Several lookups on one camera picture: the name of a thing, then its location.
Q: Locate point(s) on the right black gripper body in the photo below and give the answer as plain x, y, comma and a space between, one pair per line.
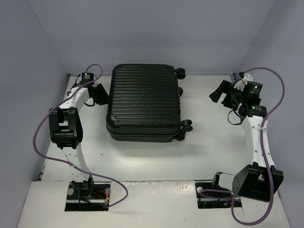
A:
228, 95

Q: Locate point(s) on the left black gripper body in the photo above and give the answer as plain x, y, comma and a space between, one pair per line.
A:
99, 93

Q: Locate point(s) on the black hard-shell suitcase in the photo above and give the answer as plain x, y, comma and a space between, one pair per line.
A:
144, 104

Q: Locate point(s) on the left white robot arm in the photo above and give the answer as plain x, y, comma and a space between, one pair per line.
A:
66, 129

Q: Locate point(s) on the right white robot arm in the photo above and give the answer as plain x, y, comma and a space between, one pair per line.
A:
259, 179

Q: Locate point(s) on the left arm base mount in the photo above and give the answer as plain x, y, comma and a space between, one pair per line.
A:
86, 200

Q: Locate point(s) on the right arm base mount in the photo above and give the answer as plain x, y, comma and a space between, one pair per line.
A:
207, 199

